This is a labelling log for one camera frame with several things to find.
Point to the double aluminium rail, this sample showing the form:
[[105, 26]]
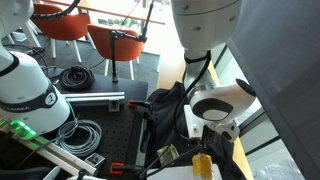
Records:
[[93, 96]]

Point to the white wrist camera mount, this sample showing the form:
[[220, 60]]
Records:
[[193, 116]]

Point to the black tripod stand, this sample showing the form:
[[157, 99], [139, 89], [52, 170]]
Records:
[[115, 66]]

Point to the black vest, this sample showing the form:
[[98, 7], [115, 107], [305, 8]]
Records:
[[163, 113]]

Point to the metal corner bracket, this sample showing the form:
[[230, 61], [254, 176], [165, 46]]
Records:
[[114, 106], [95, 160]]

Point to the single aluminium rail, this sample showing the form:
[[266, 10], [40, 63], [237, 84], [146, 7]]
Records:
[[60, 155]]

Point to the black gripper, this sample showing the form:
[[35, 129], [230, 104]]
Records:
[[209, 138]]

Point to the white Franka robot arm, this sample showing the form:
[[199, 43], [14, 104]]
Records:
[[206, 23]]

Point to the wooden background table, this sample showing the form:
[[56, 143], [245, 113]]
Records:
[[110, 8]]

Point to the yellow block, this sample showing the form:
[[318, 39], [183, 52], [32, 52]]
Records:
[[202, 168]]

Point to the black clamp orange tip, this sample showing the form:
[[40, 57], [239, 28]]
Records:
[[143, 104], [116, 168]]

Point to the orange chair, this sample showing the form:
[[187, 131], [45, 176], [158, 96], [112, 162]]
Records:
[[63, 26], [126, 50]]

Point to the black perforated breadboard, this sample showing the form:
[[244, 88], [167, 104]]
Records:
[[116, 133]]

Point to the grey flat tray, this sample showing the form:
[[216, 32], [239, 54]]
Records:
[[173, 174]]

